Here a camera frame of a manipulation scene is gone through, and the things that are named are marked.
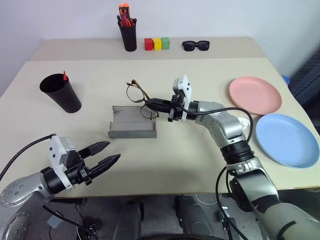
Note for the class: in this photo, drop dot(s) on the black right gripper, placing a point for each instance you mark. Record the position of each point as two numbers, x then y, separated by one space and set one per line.
176 107

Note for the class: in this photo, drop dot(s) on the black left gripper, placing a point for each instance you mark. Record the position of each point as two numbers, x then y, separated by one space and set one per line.
77 170

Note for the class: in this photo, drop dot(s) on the tortoiseshell eyeglasses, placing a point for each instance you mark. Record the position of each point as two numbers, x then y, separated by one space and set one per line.
144 93

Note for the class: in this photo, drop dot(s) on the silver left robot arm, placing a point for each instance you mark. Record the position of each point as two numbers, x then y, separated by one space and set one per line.
22 190

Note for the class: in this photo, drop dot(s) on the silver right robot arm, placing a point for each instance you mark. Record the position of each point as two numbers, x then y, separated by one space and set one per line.
225 125

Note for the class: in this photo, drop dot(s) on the yellow block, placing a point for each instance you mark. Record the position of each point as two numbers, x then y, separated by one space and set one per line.
157 44

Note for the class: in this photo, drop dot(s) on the red block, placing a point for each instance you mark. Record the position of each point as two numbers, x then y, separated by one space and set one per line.
148 45

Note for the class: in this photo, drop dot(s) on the green block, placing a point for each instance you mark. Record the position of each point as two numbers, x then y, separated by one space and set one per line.
165 43

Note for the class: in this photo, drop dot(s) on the black sunglasses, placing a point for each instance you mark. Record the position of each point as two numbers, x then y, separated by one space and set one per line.
190 46

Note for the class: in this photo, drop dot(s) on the wide black cup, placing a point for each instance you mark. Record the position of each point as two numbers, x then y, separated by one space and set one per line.
67 97

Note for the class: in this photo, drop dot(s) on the tall black pen holder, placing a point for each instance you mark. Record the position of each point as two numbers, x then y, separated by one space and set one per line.
128 37

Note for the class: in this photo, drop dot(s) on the small grey box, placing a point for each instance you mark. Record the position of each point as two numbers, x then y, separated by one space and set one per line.
54 222

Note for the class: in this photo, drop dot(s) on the crumpled white paper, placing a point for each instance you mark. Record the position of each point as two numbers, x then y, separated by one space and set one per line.
244 123

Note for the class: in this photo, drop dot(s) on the black pen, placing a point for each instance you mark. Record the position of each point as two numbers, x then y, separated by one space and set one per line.
134 22
119 20

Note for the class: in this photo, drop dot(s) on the pink plate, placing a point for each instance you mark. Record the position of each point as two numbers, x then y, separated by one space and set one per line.
255 95

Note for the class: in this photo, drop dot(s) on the dark rounded shape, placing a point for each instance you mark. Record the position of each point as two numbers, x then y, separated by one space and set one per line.
192 215

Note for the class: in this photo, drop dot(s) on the blue round object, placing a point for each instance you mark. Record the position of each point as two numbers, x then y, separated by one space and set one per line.
285 80

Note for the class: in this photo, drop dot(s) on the blue plate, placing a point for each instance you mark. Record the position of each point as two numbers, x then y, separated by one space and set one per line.
285 140

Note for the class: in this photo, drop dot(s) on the black floor connector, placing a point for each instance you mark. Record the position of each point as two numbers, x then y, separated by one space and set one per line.
226 218

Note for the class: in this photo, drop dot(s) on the black chair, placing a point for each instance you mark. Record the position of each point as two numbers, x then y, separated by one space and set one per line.
307 80

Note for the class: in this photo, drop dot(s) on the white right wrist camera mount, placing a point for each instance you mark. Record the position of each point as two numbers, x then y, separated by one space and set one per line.
185 86

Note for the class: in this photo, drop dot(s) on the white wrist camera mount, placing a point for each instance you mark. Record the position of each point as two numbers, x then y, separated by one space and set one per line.
185 86
56 152

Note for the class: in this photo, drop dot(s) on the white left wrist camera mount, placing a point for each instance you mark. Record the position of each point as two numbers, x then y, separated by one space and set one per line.
56 152

